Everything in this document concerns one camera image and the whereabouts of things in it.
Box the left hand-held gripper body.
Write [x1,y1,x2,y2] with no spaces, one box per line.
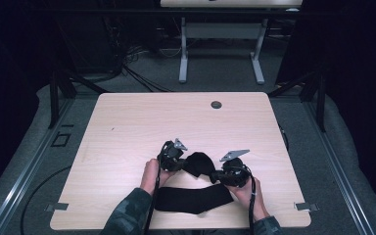
[158,138,189,172]

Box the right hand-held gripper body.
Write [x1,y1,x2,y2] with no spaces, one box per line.
[218,149,253,189]

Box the black sock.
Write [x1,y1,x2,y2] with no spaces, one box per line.
[182,151,217,179]
[154,183,235,215]

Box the person's left hand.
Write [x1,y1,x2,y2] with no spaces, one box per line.
[139,158,178,197]

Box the person's right hand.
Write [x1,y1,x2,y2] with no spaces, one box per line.
[225,175,266,212]

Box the black metal stand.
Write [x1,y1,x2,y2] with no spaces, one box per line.
[47,69,110,129]
[267,69,328,133]

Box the white metal-legged table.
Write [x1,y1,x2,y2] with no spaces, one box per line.
[159,0,304,85]

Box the right hand-held gripper black cable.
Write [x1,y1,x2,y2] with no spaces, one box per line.
[247,165,258,235]

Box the hand-held gripper black cable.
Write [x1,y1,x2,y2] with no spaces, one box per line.
[247,165,258,235]
[142,140,172,235]

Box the left hand-held gripper black cable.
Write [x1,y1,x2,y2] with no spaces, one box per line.
[142,140,172,235]

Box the grey metal table bracket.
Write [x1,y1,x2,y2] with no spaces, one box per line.
[44,202,70,212]
[294,202,320,212]

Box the bundle of black cables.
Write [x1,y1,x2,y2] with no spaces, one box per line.
[103,19,174,94]

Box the aluminium floor rail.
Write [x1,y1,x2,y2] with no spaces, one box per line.
[0,97,76,235]
[301,100,376,235]

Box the black floor cable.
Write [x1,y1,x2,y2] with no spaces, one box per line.
[19,164,73,235]

